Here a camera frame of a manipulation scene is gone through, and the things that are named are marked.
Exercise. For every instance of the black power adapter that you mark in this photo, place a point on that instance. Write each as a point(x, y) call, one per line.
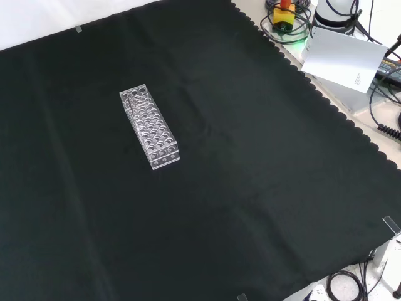
point(390, 70)

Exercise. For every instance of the clear plastic test tube rack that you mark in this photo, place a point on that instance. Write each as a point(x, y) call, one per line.
point(156, 141)

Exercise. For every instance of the black bench cloth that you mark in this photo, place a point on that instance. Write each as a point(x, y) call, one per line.
point(225, 188)

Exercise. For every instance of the clear glass test tube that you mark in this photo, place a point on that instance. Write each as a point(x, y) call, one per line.
point(130, 105)

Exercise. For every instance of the white power strip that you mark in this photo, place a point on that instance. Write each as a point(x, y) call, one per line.
point(317, 293)

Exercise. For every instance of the pale white board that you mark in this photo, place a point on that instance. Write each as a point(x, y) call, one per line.
point(341, 59)

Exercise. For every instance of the yellow stop button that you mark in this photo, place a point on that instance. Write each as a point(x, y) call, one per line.
point(283, 17)

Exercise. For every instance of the grey aluminium post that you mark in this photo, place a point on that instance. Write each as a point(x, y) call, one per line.
point(387, 260)

